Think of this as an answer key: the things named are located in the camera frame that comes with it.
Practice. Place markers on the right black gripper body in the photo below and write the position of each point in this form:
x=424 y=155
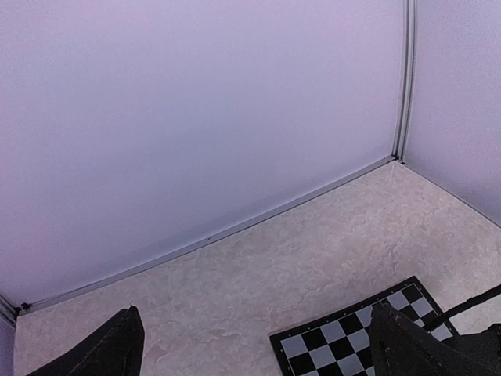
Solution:
x=483 y=348

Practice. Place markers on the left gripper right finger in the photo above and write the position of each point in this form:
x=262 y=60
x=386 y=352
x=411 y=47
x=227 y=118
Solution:
x=399 y=347

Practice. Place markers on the black grey chess board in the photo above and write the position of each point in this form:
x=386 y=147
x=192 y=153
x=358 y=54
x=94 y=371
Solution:
x=338 y=344

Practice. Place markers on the aluminium corner post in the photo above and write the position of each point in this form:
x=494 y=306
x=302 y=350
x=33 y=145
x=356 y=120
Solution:
x=409 y=38
x=8 y=312

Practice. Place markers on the right aluminium corner post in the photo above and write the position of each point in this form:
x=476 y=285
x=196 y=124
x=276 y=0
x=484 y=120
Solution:
x=409 y=38

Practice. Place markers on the left aluminium corner post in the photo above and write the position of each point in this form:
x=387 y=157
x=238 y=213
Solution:
x=8 y=312

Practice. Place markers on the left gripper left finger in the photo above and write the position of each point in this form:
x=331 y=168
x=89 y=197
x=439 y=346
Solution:
x=114 y=348

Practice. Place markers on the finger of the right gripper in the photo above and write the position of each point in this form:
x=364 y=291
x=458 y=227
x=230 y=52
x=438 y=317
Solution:
x=462 y=307

